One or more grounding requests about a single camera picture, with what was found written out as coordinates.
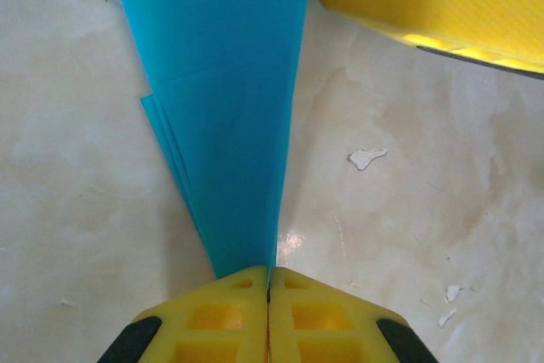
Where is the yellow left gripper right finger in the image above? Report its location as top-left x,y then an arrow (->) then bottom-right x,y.
268,267 -> 437,363

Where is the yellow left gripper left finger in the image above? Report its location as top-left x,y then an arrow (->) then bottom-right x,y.
96,264 -> 269,363

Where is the blue square paper sheet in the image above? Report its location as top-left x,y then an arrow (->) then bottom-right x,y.
104,0 -> 318,281

